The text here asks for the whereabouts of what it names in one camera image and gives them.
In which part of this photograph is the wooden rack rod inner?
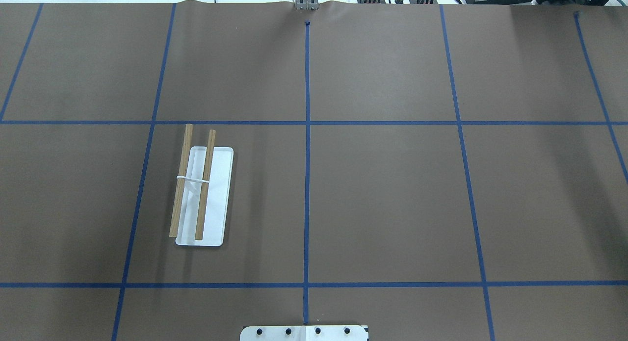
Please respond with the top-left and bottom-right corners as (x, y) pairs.
(194, 130), (216, 240)

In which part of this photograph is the wooden rack rod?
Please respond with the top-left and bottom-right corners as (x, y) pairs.
(169, 124), (193, 238)
(194, 130), (216, 240)

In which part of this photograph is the white towel rack base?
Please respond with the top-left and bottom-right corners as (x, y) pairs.
(175, 146), (234, 247)

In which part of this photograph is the wooden rack rod outer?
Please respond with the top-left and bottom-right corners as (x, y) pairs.
(169, 124), (193, 238)

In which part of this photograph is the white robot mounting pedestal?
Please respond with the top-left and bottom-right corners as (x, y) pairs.
(239, 325), (370, 341)

